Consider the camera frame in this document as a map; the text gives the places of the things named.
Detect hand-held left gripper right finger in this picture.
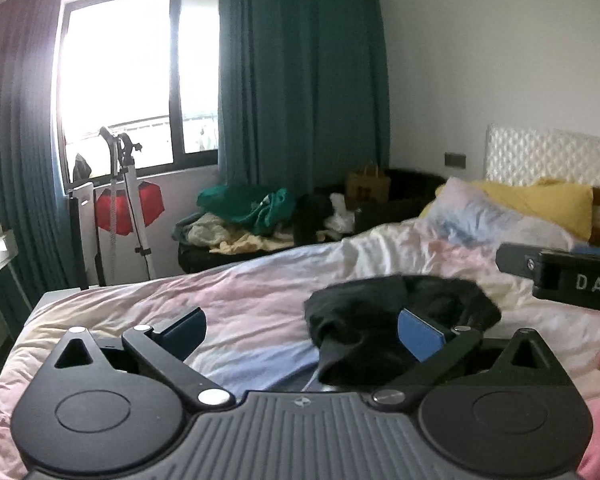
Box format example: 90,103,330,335
370,308,562,407

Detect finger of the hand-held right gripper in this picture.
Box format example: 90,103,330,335
495,241,541,282

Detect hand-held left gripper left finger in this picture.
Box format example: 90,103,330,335
52,306,236,409

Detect black pants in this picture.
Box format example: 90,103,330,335
304,274,504,389

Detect pale yellow clothes pile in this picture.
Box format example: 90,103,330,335
172,212,302,257

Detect pastel pillow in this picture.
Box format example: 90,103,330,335
419,176,577,252

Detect pastel bed duvet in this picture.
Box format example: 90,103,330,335
0,217,600,427

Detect yellow pillow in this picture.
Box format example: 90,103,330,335
472,179,600,247

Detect white quilted headboard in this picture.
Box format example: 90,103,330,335
484,122,600,252

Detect black sofa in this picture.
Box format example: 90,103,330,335
177,167,449,274

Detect green cloth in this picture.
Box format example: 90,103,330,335
196,185,297,237

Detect white plastic bag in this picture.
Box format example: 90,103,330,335
325,192,357,234

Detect black upright roll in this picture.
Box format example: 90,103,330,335
69,196,87,289

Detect brown paper bag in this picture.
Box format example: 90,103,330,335
345,162,392,205

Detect black garment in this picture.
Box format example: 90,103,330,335
292,192,334,244

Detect small dark cloth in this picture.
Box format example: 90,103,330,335
72,152,94,181

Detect grey-blue curtain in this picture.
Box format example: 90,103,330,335
0,0,74,322

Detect window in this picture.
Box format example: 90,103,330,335
57,0,224,182

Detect teal curtain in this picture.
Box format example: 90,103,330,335
219,0,394,197

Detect white camera tripod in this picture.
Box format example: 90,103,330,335
99,126,157,282

